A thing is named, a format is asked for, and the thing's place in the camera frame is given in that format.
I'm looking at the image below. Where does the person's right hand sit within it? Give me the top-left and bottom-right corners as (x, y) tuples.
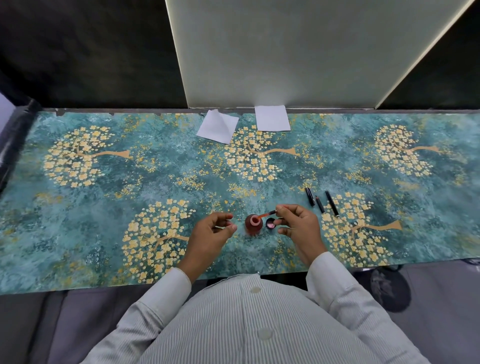
(273, 203), (328, 269)

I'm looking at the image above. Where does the person's left hand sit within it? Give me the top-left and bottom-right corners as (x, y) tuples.
(176, 211), (238, 285)

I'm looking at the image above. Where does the black pen barrel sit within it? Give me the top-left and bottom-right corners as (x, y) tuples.
(324, 190), (341, 218)

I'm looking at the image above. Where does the red ink bottle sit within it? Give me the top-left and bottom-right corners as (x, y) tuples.
(244, 213), (264, 237)

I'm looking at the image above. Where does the person's right forearm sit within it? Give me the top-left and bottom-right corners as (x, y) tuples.
(305, 251), (432, 364)

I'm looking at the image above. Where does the person's left forearm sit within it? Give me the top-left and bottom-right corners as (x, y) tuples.
(80, 266), (193, 364)

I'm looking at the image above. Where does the person's striped shirt torso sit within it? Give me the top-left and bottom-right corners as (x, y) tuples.
(138, 273), (372, 364)

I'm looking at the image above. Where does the black waste bin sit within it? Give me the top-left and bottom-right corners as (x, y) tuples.
(354, 265), (412, 314)

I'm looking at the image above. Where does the creased white paper square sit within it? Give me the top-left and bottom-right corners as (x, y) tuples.
(196, 109), (240, 146)

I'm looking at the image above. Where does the teal floral table cover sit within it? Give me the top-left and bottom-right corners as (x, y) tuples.
(0, 110), (480, 296)

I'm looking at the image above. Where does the frosted white light panel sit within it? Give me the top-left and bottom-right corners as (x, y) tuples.
(164, 0), (476, 110)

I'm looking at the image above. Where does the black wrapped metal frame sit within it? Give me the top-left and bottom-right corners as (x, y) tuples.
(0, 98), (43, 194)

